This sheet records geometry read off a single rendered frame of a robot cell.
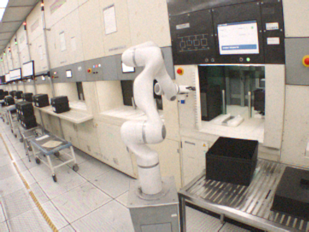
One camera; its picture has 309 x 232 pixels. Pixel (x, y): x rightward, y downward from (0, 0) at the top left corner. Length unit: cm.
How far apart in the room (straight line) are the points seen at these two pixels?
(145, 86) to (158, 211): 66
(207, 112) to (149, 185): 101
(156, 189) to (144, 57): 70
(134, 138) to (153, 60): 39
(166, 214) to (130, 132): 49
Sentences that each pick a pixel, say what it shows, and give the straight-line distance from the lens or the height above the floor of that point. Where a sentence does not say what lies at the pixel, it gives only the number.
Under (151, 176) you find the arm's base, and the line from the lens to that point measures 113.
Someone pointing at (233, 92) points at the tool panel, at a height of 101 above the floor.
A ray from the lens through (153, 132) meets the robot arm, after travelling 100.
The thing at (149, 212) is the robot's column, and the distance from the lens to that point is 119.
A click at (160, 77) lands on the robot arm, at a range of 137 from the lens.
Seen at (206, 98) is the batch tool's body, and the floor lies 108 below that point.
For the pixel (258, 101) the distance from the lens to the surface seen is 201.
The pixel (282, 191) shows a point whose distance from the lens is 108.
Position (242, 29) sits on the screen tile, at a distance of 145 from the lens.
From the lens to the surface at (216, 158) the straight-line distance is 121.
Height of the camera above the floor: 149
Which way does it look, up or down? 16 degrees down
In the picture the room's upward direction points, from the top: 7 degrees counter-clockwise
